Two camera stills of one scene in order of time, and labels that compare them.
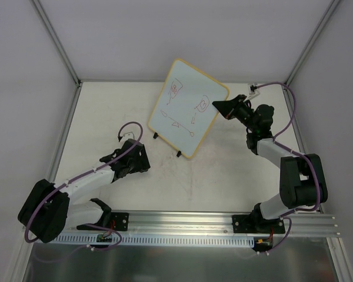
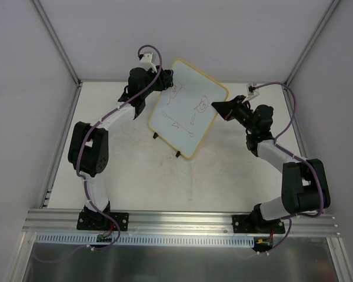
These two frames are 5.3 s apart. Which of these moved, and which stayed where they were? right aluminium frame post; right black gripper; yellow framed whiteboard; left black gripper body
Moved: left black gripper body
Stayed: right black gripper; right aluminium frame post; yellow framed whiteboard
